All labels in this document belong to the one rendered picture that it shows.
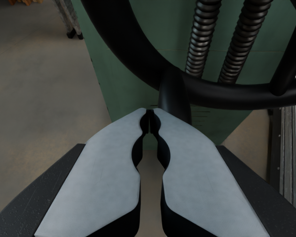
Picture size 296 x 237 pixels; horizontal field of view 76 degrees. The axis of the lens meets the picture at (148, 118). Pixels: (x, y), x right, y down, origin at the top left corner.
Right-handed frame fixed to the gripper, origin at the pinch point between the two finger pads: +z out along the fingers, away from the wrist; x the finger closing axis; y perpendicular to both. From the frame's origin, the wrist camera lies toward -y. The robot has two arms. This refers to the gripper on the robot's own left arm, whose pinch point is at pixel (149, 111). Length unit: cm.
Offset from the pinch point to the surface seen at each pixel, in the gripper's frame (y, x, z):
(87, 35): -0.4, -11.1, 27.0
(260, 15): -4.9, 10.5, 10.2
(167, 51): 2.4, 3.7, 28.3
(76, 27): 8, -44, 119
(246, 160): 55, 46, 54
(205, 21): -4.2, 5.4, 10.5
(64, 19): 4, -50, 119
